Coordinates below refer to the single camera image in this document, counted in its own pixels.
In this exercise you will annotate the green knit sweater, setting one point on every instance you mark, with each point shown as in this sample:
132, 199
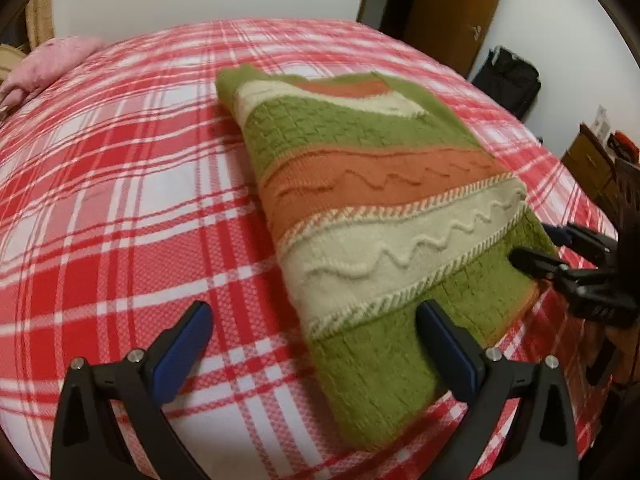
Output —
380, 220

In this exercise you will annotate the red item on cabinet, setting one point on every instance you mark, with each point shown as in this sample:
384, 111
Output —
626, 144

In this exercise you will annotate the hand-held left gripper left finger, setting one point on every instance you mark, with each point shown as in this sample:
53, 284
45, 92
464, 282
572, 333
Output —
180, 350

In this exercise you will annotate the brown wooden door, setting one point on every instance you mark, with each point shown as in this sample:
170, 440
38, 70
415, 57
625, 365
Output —
450, 15

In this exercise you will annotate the red plaid bed sheet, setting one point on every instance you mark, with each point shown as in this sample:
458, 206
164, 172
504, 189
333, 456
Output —
125, 185

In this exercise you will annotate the wooden cabinet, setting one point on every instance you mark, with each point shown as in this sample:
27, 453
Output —
587, 160

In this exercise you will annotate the black bag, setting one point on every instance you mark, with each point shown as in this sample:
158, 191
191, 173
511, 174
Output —
510, 82

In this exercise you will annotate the wooden headboard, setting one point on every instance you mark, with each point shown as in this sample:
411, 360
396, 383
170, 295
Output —
12, 55

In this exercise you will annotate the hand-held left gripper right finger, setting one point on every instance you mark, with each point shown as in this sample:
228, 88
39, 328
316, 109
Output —
450, 350

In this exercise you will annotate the beige curtain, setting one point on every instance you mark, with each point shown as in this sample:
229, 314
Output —
41, 17

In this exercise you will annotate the clear bottle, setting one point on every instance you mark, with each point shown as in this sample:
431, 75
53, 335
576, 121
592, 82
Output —
601, 120

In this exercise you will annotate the pink pillow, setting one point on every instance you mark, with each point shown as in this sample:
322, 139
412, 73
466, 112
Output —
50, 62

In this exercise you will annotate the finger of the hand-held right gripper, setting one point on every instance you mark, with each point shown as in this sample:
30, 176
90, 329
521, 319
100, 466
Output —
582, 240
535, 262

